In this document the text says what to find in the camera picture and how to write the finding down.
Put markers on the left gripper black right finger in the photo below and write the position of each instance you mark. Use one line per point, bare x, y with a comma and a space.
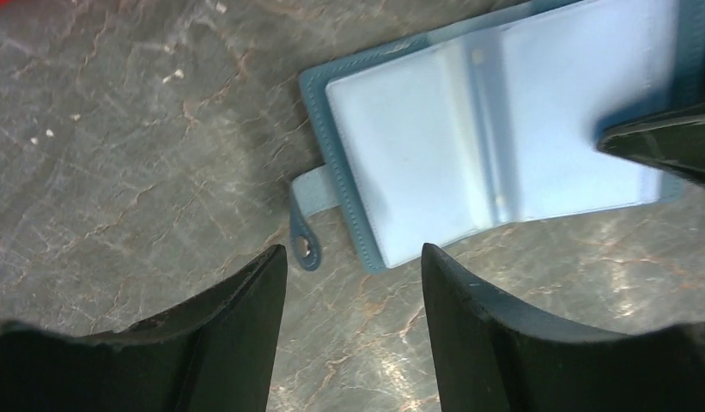
495, 352

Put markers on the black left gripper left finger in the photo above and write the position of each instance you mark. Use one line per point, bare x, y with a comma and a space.
212, 352

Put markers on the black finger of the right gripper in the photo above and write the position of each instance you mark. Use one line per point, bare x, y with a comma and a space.
672, 141

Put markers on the blue card holder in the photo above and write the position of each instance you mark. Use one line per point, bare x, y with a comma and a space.
492, 120

